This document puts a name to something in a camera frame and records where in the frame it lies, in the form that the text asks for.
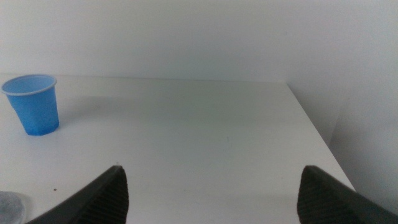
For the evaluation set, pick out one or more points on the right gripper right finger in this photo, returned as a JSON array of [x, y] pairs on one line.
[[323, 202]]

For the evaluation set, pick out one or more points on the round grey cup mat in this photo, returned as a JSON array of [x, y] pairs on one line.
[[11, 208]]

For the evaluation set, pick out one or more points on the blue plastic cup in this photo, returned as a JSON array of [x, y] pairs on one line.
[[34, 109]]

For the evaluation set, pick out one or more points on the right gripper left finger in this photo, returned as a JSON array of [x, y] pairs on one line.
[[105, 199]]

